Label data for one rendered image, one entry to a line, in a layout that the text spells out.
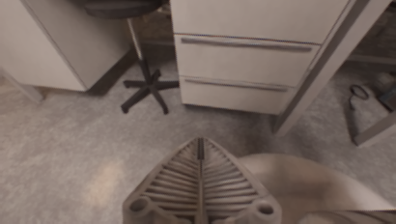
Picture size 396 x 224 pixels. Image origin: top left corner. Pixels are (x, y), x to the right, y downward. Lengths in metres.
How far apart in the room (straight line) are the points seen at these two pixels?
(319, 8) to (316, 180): 0.46
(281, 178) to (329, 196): 0.14
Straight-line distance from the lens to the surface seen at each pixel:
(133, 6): 0.73
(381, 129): 1.13
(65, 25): 1.00
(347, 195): 0.54
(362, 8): 0.63
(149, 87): 1.07
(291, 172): 0.48
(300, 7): 0.56
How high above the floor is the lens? 0.75
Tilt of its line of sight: 46 degrees down
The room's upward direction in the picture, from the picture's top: straight up
